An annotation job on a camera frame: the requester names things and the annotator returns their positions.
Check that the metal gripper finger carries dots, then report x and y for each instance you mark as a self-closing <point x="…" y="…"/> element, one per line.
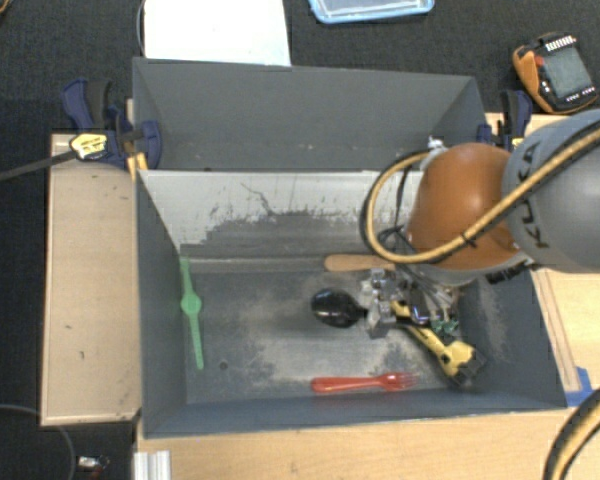
<point x="380" y="322"/>
<point x="379" y="283"/>

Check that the pale wooden spatula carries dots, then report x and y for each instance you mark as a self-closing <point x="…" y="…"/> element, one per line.
<point x="352" y="262"/>

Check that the black glossy oval object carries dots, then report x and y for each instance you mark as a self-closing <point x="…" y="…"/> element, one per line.
<point x="336" y="308"/>

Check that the yellow and black utility knife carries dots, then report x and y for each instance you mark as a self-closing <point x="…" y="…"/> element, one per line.
<point x="455" y="355"/>

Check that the red plastic fork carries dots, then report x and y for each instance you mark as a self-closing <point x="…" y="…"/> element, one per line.
<point x="360" y="383"/>

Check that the green wristband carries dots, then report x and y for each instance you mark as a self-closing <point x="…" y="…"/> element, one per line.
<point x="190" y="304"/>

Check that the grey metal bin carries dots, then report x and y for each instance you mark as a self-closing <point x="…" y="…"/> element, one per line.
<point x="280" y="118"/>

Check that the pale wood board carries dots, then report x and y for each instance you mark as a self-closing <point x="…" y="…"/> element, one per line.
<point x="90" y="288"/>

